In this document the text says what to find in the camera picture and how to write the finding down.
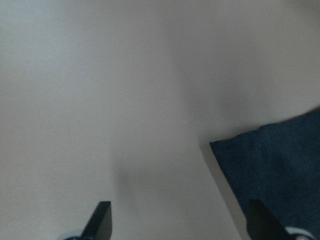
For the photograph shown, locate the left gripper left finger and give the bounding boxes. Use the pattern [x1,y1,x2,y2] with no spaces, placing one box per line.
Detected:
[79,201,112,240]

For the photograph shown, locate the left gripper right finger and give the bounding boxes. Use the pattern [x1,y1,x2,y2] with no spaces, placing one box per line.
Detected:
[246,199,293,240]

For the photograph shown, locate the black t-shirt with logo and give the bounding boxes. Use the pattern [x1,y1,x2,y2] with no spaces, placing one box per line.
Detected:
[210,109,320,239]

